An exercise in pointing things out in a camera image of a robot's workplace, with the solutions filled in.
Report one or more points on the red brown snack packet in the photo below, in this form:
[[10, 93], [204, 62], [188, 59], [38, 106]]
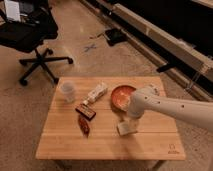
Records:
[[83, 126]]

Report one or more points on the long beige rail beam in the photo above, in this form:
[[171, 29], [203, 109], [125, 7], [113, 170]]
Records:
[[182, 50]]

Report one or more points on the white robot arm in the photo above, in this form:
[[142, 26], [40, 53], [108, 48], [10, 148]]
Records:
[[194, 112]]

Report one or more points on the black bag on floor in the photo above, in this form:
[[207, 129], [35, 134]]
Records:
[[115, 36]]

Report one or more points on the white wrapped snack bar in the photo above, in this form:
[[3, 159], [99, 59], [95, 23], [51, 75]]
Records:
[[97, 92]]

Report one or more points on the translucent plastic cup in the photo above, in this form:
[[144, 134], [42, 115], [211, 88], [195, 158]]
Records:
[[67, 88]]

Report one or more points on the dark brown chocolate box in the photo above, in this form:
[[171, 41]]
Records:
[[85, 111]]

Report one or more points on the white paper on chair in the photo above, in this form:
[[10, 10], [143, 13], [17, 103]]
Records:
[[12, 10]]

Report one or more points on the orange ceramic bowl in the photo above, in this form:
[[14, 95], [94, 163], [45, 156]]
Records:
[[120, 96]]

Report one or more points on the white sponge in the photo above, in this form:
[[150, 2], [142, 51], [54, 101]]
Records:
[[124, 128]]

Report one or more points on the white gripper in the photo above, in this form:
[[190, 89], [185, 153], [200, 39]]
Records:
[[133, 122]]

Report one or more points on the black office chair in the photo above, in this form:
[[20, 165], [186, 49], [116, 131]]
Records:
[[28, 36]]

